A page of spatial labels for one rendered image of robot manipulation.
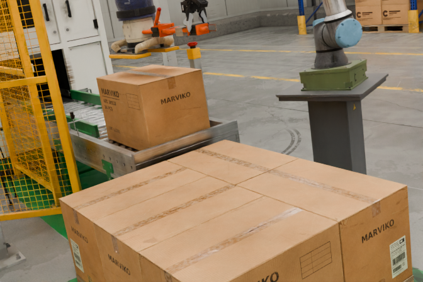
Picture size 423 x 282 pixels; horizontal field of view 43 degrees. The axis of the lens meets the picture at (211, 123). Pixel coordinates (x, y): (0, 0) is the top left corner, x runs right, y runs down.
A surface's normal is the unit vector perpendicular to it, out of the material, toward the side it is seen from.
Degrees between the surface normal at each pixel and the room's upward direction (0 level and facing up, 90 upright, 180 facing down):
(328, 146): 90
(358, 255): 90
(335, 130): 90
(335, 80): 90
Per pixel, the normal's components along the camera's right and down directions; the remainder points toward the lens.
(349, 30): 0.29, 0.22
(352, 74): 0.83, 0.02
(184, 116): 0.55, 0.13
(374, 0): -0.76, 0.30
